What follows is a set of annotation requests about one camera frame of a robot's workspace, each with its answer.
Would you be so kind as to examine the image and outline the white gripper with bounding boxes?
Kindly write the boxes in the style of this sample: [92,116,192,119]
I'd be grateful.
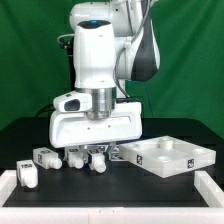
[49,102,142,164]

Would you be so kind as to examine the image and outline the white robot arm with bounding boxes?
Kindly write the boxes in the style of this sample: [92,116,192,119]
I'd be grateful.
[50,0,160,161]

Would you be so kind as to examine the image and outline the white fiducial tag sheet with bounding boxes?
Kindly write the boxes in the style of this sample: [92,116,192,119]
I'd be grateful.
[110,147,123,161]

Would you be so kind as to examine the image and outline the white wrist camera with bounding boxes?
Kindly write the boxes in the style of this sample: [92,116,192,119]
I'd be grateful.
[53,91,92,113]

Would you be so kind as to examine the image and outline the black cable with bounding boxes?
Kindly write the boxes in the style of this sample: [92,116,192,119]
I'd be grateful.
[33,103,55,118]

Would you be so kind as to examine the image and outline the black camera on stand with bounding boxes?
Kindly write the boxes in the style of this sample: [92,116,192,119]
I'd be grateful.
[57,34,74,50]

